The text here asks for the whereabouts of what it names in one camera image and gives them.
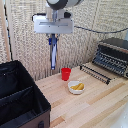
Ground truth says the red cup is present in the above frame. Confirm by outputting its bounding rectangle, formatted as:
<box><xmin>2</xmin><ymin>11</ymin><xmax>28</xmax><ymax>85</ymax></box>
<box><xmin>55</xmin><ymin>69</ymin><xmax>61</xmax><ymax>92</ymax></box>
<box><xmin>60</xmin><ymin>67</ymin><xmax>72</xmax><ymax>82</ymax></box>

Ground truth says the black wire oven rack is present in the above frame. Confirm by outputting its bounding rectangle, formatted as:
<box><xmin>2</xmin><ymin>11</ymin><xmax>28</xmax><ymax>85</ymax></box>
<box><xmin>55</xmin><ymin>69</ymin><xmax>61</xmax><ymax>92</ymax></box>
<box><xmin>79</xmin><ymin>64</ymin><xmax>112</xmax><ymax>86</ymax></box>

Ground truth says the white oval bowl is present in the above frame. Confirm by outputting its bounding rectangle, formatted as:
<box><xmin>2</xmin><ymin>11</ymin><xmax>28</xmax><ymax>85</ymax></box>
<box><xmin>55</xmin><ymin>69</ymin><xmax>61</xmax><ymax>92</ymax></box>
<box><xmin>67</xmin><ymin>80</ymin><xmax>86</xmax><ymax>95</ymax></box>

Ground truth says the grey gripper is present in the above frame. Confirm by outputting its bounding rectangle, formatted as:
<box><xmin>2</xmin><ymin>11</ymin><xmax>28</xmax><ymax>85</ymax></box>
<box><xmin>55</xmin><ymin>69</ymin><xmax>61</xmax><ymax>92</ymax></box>
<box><xmin>33</xmin><ymin>14</ymin><xmax>75</xmax><ymax>46</ymax></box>

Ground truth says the black cable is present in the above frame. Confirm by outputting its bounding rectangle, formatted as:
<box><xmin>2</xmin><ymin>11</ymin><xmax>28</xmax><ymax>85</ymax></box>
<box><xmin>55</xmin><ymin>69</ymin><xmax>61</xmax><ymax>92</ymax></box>
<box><xmin>73</xmin><ymin>25</ymin><xmax>128</xmax><ymax>34</ymax></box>

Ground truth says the black storage box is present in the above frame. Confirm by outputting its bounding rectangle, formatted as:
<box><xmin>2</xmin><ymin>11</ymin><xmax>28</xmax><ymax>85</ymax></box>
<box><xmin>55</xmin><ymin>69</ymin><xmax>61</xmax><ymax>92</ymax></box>
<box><xmin>0</xmin><ymin>60</ymin><xmax>52</xmax><ymax>128</ymax></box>

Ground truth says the yellow bread roll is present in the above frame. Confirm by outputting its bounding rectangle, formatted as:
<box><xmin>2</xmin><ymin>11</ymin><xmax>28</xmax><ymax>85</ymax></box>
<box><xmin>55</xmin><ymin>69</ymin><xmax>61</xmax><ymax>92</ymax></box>
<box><xmin>75</xmin><ymin>82</ymin><xmax>85</xmax><ymax>91</ymax></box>
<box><xmin>70</xmin><ymin>85</ymin><xmax>80</xmax><ymax>91</ymax></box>

